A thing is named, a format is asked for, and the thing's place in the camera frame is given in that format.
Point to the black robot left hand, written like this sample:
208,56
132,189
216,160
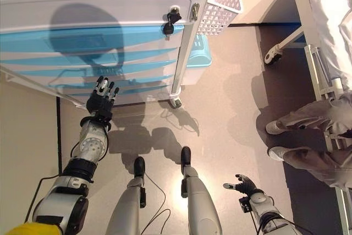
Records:
100,104

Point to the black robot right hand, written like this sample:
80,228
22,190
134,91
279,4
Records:
247,186

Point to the blue front cart drawer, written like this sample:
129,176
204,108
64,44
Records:
154,79
148,89
27,41
41,71
33,60

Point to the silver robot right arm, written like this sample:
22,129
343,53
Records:
259,199

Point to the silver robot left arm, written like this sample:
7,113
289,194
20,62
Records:
92,144

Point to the yellow shoulder cover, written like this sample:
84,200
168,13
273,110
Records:
33,230

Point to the white shoe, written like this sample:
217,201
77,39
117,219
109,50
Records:
276,153
273,127

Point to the grey robot right leg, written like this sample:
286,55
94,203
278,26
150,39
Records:
200,199

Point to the grey robot leg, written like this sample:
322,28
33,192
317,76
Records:
200,199
125,207

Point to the person in grey trousers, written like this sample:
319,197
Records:
316,163

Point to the cart caster wheel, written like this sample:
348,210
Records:
176,103

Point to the black cart keys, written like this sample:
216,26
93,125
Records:
168,28

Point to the grey robot left leg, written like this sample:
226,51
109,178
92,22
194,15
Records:
125,207

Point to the white bin blue lid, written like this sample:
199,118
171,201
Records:
199,59

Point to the bed caster wheel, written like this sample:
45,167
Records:
272,56

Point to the silver cart latch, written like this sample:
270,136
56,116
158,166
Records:
195,12

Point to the white lattice basket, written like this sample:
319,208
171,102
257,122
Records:
220,12

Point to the white sheeted mattress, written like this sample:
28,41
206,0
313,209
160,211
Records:
330,26

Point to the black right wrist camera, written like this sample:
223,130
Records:
244,204

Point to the cream hospital bed frame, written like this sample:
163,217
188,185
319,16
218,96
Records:
302,12

